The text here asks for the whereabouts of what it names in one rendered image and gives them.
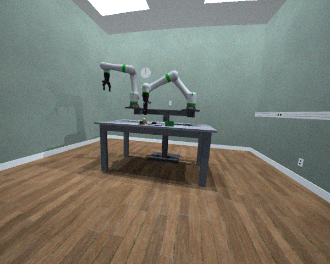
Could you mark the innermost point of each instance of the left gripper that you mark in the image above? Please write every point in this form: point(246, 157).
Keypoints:
point(145, 99)

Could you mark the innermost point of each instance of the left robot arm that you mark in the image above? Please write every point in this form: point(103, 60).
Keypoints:
point(172, 76)

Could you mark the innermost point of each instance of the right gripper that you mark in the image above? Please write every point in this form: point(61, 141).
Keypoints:
point(106, 81)

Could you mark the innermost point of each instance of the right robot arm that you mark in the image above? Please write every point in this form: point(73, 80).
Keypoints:
point(134, 95)

